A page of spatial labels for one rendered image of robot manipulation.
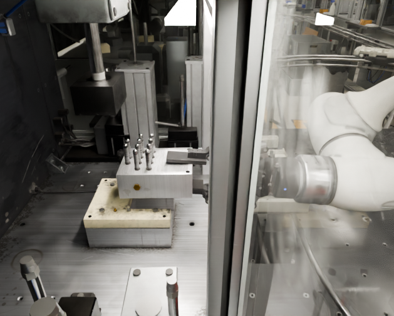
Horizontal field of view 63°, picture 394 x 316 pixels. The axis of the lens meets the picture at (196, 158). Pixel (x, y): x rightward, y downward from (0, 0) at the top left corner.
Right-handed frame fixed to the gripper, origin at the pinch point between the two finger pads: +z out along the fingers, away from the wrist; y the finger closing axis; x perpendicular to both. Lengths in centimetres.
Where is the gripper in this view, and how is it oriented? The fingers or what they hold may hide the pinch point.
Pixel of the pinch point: (183, 171)
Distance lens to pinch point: 58.0
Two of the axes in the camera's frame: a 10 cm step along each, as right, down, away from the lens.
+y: 0.7, -8.7, -4.9
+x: 0.0, 4.9, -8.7
